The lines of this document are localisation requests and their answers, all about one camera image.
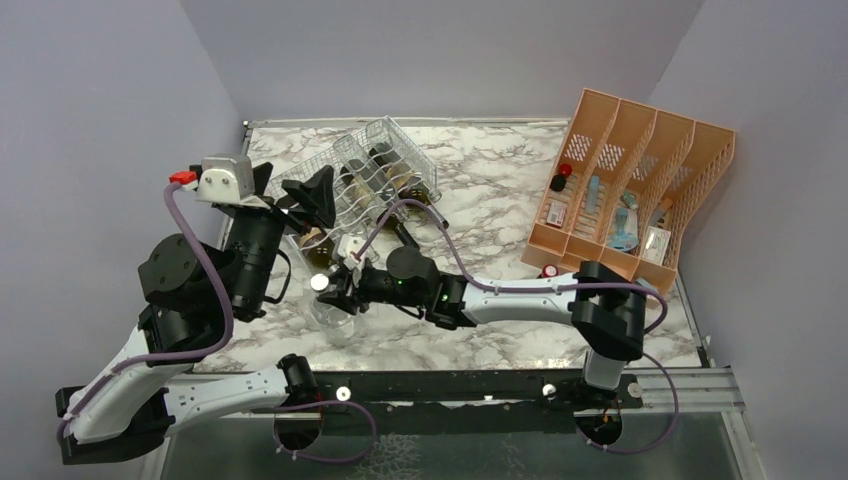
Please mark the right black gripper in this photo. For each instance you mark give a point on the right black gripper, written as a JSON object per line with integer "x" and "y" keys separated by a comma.
{"x": 347, "y": 302}

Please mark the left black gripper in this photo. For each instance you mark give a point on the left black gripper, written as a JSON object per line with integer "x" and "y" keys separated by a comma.
{"x": 317, "y": 195}

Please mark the clear jar silver lid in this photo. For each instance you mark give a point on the clear jar silver lid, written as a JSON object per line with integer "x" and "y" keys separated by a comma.
{"x": 337, "y": 325}

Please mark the clear square glass bottle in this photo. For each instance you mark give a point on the clear square glass bottle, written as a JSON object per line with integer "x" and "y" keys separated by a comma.
{"x": 347, "y": 148}

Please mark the silver-neck green wine bottle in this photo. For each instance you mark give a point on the silver-neck green wine bottle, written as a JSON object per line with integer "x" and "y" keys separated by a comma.
{"x": 407, "y": 182}

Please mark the dark-neck green wine bottle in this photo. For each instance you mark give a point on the dark-neck green wine bottle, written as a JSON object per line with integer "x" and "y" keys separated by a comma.
{"x": 369, "y": 188}

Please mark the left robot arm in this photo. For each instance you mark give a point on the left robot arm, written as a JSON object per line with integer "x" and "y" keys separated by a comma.
{"x": 197, "y": 284}

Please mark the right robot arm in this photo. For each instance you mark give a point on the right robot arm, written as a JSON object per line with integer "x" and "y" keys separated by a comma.
{"x": 607, "y": 310}

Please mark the small red-cap black bottle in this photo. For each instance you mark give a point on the small red-cap black bottle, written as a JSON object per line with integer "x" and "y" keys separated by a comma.
{"x": 549, "y": 271}

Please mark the red-cap bottle in organizer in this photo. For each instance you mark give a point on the red-cap bottle in organizer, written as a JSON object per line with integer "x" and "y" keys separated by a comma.
{"x": 559, "y": 179}

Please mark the blue item in organizer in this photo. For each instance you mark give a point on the blue item in organizer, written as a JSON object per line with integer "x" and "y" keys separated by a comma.
{"x": 623, "y": 233}

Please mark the orange plastic file organizer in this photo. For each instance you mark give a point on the orange plastic file organizer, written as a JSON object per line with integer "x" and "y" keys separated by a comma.
{"x": 626, "y": 153}

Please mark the white packet in organizer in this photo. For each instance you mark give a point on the white packet in organizer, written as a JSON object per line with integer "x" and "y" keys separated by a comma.
{"x": 655, "y": 246}

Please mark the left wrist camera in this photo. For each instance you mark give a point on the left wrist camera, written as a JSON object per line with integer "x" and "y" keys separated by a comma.
{"x": 225, "y": 179}

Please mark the white wire wine rack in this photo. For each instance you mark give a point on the white wire wine rack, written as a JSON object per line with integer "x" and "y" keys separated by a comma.
{"x": 385, "y": 130}

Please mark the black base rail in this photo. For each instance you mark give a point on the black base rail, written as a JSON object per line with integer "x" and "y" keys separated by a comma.
{"x": 453, "y": 403}

